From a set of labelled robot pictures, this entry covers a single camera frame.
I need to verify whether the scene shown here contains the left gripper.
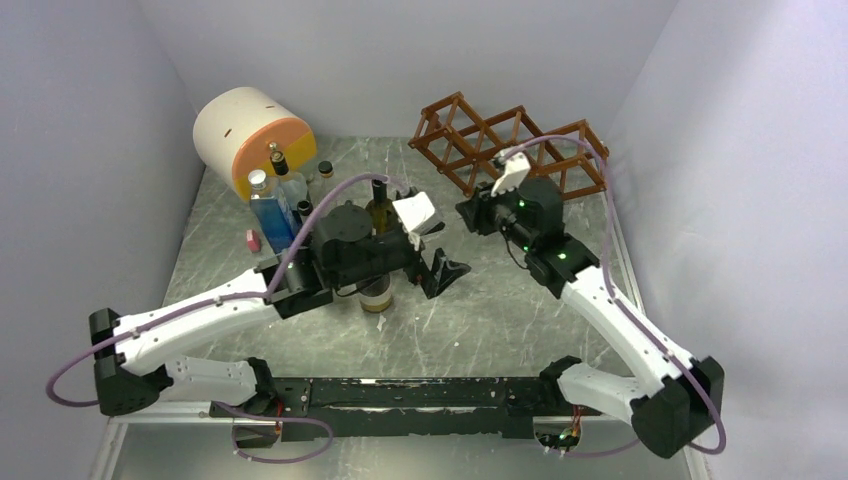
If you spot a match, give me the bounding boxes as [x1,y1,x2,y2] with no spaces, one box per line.
[334,221,472,297]

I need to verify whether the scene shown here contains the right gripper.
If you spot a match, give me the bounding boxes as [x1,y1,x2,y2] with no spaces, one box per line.
[455,175,535,253]

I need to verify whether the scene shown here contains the dark bottle gold cap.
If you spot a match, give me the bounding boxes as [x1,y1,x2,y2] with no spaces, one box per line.
[356,274,393,313]

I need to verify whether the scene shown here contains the green wine bottle black cap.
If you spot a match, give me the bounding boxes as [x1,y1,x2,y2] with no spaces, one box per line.
[365,180,398,235]

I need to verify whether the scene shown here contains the green wine bottle silver cap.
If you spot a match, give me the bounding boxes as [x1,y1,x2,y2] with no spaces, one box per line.
[295,199,313,226]

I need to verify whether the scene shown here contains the round clear glass bottle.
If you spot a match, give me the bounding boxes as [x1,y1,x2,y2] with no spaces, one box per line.
[316,160,336,196]

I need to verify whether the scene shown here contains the blue glass bottle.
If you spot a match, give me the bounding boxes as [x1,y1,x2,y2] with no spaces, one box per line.
[247,169,300,254]

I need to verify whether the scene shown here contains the square clear whisky bottle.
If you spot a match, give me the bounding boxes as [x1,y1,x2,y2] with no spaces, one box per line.
[270,150,310,210]

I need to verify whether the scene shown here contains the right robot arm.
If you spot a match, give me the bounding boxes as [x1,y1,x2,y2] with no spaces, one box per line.
[456,178,725,459]

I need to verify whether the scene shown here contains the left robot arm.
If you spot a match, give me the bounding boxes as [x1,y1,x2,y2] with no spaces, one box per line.
[89,203,471,417]

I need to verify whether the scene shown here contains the wooden wine rack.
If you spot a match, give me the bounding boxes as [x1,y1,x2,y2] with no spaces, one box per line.
[407,91,611,202]

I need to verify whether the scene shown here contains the pink eraser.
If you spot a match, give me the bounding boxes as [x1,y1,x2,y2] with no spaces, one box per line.
[245,229,262,253]

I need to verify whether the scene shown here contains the white orange bread box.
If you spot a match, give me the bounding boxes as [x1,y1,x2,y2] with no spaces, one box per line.
[192,87,317,202]

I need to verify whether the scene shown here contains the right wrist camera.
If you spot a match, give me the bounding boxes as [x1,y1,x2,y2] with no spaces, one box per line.
[491,149,531,197]

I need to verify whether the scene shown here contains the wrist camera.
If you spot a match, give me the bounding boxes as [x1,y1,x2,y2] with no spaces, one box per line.
[491,149,531,197]
[392,191,445,236]

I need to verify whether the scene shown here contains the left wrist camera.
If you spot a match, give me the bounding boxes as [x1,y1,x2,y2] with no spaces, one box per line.
[392,191,445,236]

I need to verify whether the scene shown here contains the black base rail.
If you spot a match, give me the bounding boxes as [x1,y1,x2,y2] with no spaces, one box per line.
[237,376,579,442]

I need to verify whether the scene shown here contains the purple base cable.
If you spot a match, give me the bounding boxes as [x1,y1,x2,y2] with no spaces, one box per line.
[211,400,335,464]

